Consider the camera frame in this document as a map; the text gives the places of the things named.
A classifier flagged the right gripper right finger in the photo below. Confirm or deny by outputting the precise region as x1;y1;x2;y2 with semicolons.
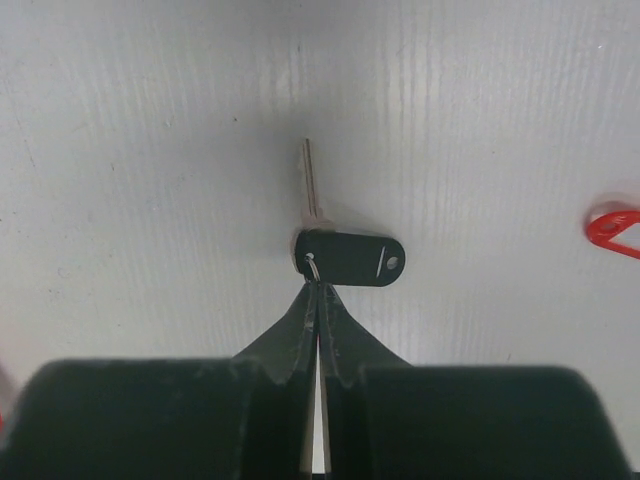
317;285;634;479

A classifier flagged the red tag key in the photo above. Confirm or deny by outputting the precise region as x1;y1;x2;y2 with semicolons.
585;210;639;259

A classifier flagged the black tag key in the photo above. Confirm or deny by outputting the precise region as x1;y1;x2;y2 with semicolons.
291;138;407;288

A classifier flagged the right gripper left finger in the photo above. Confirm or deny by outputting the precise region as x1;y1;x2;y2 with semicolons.
1;283;318;479

